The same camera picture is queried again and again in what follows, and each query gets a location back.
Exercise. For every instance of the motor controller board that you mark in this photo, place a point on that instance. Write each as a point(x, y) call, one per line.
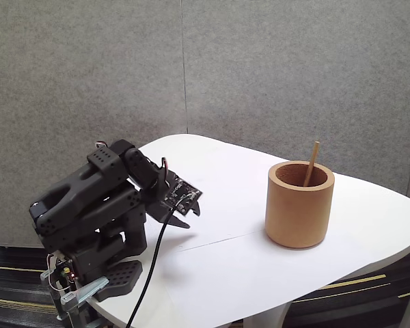
point(66, 271)

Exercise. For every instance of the cork pen holder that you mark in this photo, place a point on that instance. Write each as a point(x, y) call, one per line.
point(297, 215)

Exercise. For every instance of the wooden pen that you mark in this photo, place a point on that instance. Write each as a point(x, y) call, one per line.
point(312, 160)

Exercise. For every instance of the grey metal table clamp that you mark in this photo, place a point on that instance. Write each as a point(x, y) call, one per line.
point(89, 288)

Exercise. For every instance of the bare camera circuit board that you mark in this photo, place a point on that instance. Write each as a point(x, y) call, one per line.
point(182, 191)

